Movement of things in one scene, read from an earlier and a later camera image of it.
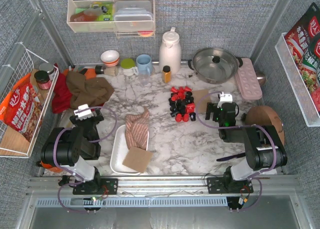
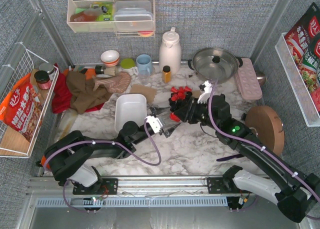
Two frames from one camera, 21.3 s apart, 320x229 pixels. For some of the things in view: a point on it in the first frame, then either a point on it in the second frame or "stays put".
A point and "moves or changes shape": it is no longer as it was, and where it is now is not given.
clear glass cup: x=144 y=79 stays put
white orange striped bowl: x=110 y=58 stays put
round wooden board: x=264 y=115 stays put
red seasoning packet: x=304 y=41 stays put
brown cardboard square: x=137 y=159 to x=149 y=92
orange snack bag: x=22 y=110 stays put
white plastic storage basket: x=119 y=149 to x=130 y=107
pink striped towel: x=137 y=130 moves or changes shape
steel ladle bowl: x=261 y=77 stays put
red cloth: x=62 y=98 stays put
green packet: x=107 y=10 stays put
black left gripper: x=88 y=119 to x=164 y=125
